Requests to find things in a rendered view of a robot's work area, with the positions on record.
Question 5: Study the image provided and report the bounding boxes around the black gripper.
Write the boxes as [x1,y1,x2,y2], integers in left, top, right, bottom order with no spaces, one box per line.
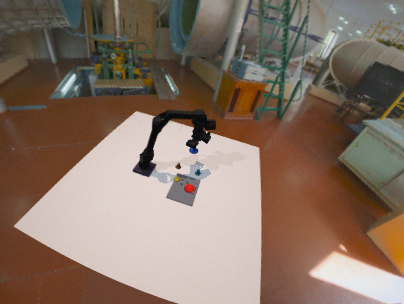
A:
[186,129,206,149]

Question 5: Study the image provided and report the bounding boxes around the red gear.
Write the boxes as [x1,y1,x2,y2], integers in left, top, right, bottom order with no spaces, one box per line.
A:
[184,184,194,192]

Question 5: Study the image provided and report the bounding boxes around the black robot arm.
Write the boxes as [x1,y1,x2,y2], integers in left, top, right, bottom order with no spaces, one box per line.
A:
[138,109,216,171]

